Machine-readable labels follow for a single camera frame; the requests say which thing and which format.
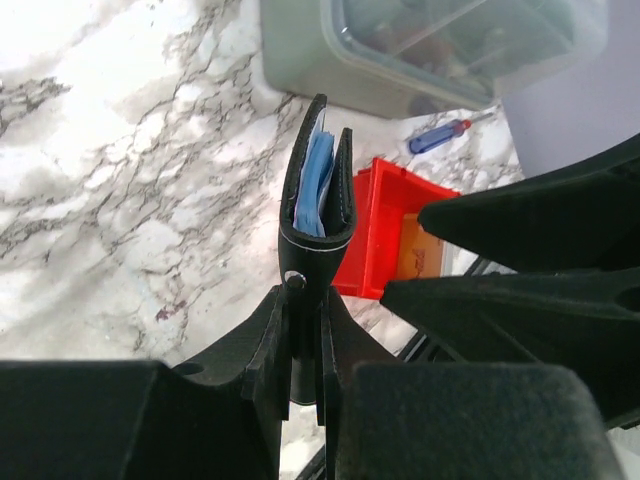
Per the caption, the black leather card holder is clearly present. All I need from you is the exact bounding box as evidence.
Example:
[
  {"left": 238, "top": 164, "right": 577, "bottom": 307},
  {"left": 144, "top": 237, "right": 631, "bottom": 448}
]
[{"left": 278, "top": 94, "right": 357, "bottom": 406}]

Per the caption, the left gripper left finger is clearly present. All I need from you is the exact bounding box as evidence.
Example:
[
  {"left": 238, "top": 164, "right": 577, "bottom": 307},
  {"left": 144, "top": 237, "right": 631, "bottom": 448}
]
[{"left": 172, "top": 287, "right": 290, "bottom": 479}]

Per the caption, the blue handled screwdriver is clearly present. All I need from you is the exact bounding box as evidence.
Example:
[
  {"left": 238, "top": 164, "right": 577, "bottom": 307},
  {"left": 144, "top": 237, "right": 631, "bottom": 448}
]
[{"left": 407, "top": 113, "right": 494, "bottom": 155}]

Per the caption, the orange credit card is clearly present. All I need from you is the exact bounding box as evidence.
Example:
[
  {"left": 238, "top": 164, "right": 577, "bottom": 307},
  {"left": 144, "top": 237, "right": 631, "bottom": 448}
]
[{"left": 396, "top": 214, "right": 444, "bottom": 280}]

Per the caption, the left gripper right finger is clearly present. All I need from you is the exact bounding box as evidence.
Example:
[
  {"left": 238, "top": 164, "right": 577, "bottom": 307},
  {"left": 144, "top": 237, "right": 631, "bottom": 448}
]
[{"left": 315, "top": 289, "right": 415, "bottom": 479}]

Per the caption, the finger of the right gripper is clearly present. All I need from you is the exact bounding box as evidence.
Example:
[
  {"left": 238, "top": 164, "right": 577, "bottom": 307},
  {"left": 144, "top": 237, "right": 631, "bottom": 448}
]
[
  {"left": 380, "top": 268, "right": 639, "bottom": 428},
  {"left": 418, "top": 149, "right": 639, "bottom": 272}
]

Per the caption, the red plastic bin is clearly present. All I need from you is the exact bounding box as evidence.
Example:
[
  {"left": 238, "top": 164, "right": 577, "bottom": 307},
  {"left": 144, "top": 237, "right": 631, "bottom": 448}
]
[{"left": 333, "top": 157, "right": 459, "bottom": 300}]

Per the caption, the clear plastic storage box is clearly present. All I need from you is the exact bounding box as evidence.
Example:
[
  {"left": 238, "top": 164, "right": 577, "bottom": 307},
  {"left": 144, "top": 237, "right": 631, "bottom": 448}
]
[{"left": 260, "top": 0, "right": 609, "bottom": 119}]

